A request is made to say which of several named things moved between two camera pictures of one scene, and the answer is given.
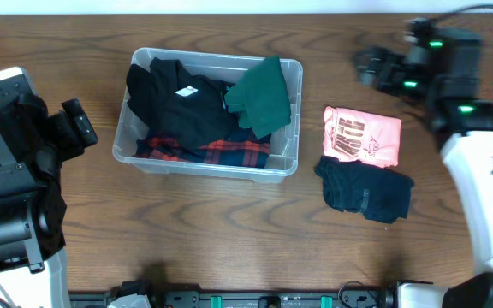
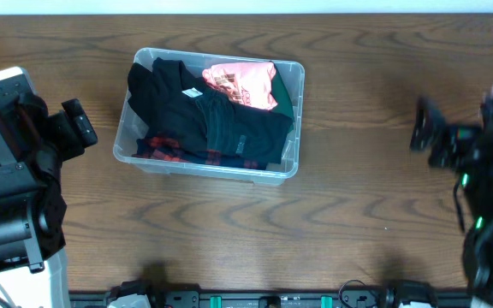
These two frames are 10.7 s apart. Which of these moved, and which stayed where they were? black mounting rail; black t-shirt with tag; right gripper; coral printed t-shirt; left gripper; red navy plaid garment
Moved: coral printed t-shirt; right gripper
Stayed: left gripper; black mounting rail; red navy plaid garment; black t-shirt with tag
